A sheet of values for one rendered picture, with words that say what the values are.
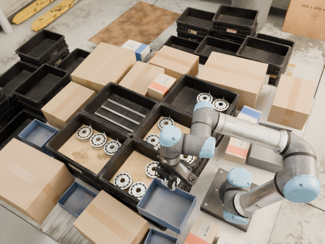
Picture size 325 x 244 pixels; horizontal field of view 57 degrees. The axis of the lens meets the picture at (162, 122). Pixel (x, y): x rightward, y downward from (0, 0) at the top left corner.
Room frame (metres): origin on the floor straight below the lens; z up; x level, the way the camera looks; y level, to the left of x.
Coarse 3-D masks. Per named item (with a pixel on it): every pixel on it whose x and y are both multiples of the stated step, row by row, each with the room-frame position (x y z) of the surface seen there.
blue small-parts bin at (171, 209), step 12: (156, 180) 0.61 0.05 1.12; (156, 192) 0.58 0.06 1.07; (168, 192) 0.57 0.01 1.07; (180, 192) 0.55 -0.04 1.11; (144, 204) 0.53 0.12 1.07; (156, 204) 0.52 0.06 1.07; (168, 204) 0.52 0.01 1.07; (180, 204) 0.51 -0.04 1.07; (192, 204) 0.48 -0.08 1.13; (156, 216) 0.45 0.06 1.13; (168, 216) 0.46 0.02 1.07; (180, 216) 0.46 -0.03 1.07; (168, 228) 0.42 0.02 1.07; (180, 228) 0.39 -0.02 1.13
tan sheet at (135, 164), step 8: (136, 152) 0.95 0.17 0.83; (128, 160) 0.91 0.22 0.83; (136, 160) 0.90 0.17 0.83; (144, 160) 0.90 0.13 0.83; (152, 160) 0.89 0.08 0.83; (120, 168) 0.86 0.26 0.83; (128, 168) 0.85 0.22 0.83; (136, 168) 0.85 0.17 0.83; (144, 168) 0.84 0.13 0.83; (136, 176) 0.80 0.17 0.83; (144, 176) 0.79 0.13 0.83; (128, 192) 0.71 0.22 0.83
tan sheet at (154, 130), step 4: (156, 124) 1.14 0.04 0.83; (176, 124) 1.13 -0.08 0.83; (152, 128) 1.12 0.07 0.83; (156, 128) 1.11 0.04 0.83; (180, 128) 1.09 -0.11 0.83; (184, 128) 1.09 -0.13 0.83; (188, 128) 1.09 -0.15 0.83; (148, 132) 1.09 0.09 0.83; (152, 132) 1.09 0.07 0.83; (156, 132) 1.08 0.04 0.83; (184, 132) 1.06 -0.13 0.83; (188, 132) 1.06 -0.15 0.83
